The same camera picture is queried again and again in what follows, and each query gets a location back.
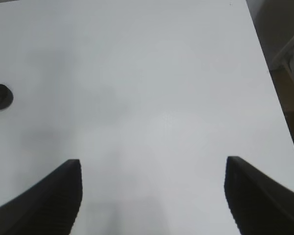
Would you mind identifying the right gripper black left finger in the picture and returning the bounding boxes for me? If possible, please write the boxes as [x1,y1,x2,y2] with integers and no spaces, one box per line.
[0,159,83,235]

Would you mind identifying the small black teacup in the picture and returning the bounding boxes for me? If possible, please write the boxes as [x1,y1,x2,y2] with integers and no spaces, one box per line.
[0,84,14,110]

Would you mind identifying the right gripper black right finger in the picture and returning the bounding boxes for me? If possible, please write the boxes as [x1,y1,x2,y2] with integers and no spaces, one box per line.
[224,156,294,235]

